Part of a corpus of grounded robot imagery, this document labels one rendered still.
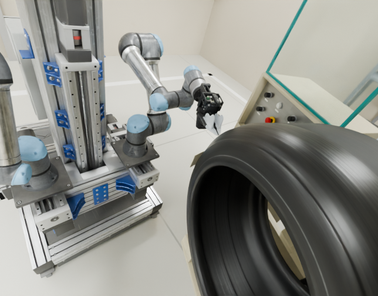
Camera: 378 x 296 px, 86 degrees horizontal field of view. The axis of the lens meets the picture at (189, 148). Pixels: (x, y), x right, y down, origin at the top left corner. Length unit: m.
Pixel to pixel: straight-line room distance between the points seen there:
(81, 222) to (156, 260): 0.60
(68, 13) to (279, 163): 0.78
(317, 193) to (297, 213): 0.04
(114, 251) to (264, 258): 1.15
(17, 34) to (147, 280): 1.56
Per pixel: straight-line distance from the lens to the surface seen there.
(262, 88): 1.39
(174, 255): 1.76
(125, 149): 1.24
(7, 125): 0.85
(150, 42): 1.16
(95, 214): 1.62
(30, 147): 1.03
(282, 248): 0.95
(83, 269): 1.72
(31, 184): 1.14
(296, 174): 0.34
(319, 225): 0.32
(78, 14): 0.88
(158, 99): 0.84
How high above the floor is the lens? 1.64
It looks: 42 degrees down
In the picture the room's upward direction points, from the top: 20 degrees clockwise
